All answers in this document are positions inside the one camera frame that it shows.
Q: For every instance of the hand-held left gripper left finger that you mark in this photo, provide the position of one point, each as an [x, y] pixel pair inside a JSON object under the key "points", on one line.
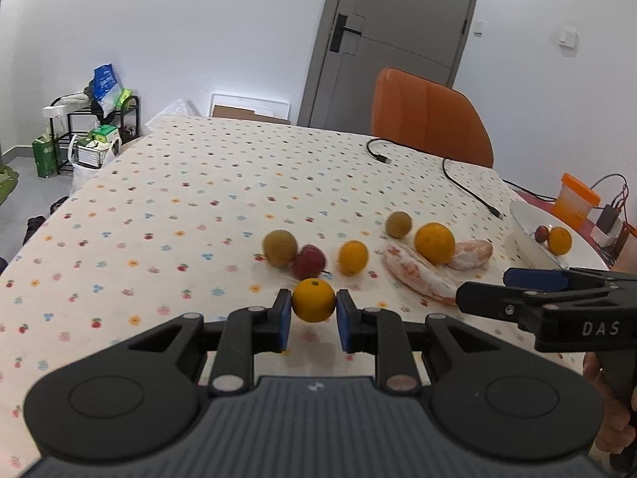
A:
{"points": [[283, 319]]}

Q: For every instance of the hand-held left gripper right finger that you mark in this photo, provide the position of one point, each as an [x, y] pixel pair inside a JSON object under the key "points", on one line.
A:
{"points": [[345, 322]]}

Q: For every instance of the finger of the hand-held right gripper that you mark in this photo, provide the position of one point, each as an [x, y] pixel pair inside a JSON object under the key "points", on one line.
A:
{"points": [[490, 301], [535, 279]]}

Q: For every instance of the round orange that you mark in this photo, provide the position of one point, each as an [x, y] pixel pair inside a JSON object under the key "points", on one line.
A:
{"points": [[313, 300]]}

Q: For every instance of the white plate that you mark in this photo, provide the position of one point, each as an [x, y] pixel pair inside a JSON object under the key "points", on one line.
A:
{"points": [[527, 221]]}

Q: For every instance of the small oval orange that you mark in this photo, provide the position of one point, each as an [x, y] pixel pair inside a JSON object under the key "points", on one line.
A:
{"points": [[353, 257]]}

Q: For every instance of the small brown-green fruit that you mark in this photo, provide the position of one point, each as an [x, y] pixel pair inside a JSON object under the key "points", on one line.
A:
{"points": [[398, 224]]}

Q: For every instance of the person's right hand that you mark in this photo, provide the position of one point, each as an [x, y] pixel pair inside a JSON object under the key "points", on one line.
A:
{"points": [[594, 408]]}

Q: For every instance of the small red fruit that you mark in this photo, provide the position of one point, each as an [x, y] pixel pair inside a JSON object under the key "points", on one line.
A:
{"points": [[542, 233]]}

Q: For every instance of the peeled pomelo segment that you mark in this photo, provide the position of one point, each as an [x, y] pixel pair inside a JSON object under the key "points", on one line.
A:
{"points": [[470, 254]]}

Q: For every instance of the red plum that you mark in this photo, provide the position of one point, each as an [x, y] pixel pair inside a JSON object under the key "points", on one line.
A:
{"points": [[308, 262]]}

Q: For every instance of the large brown-green fruit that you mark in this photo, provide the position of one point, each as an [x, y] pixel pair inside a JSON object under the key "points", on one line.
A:
{"points": [[280, 247]]}

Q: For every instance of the large orange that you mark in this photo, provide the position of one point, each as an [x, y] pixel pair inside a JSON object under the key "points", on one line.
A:
{"points": [[434, 243]]}

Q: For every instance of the orange plastic container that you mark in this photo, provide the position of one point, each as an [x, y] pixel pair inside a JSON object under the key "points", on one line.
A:
{"points": [[575, 201]]}

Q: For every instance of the grey power adapter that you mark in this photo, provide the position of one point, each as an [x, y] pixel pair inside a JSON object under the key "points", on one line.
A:
{"points": [[608, 217]]}

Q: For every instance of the floral tablecloth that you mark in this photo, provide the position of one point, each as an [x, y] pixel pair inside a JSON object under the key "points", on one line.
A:
{"points": [[199, 219]]}

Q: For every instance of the orange chair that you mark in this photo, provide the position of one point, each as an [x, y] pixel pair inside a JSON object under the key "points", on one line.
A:
{"points": [[428, 114]]}

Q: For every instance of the white framed board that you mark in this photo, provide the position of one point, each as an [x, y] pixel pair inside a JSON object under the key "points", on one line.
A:
{"points": [[249, 108]]}

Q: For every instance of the clear plastic bag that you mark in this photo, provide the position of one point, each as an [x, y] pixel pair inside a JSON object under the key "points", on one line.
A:
{"points": [[174, 112]]}

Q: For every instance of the white plastic bag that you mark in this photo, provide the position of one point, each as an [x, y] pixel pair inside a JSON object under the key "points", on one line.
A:
{"points": [[89, 167]]}

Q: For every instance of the black slipper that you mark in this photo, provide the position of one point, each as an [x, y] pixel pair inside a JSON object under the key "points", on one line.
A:
{"points": [[59, 203]]}

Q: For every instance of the black shelf rack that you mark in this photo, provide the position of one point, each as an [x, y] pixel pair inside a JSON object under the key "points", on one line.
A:
{"points": [[132, 114]]}

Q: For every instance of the green and white box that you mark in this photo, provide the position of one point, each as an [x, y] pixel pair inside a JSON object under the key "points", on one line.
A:
{"points": [[104, 133]]}

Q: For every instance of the black shoe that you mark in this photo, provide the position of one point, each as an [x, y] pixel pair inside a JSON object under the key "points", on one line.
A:
{"points": [[35, 228]]}

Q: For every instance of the green packet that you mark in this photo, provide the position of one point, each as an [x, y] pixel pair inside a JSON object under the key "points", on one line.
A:
{"points": [[125, 94]]}

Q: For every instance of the grey door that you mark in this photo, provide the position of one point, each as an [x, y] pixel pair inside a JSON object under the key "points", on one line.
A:
{"points": [[398, 25]]}

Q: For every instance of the blue bag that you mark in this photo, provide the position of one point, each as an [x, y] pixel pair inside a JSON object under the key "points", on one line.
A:
{"points": [[106, 84]]}

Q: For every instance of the green floor mat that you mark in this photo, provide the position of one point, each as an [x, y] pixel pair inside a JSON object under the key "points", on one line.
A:
{"points": [[7, 184]]}

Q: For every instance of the small white wall switch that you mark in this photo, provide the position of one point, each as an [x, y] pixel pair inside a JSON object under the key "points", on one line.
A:
{"points": [[478, 28]]}

